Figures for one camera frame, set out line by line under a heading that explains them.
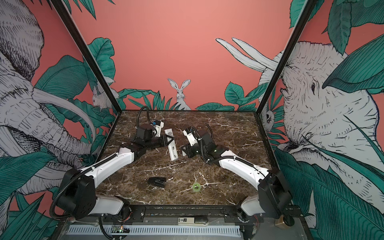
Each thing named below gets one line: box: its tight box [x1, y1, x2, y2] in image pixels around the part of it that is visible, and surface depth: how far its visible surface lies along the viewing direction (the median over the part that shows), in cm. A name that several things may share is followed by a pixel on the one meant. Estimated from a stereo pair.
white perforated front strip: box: [66, 225, 242, 238], surface depth 71 cm
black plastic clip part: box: [147, 176, 167, 188], surface depth 85 cm
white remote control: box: [164, 128, 179, 162], surface depth 85 cm
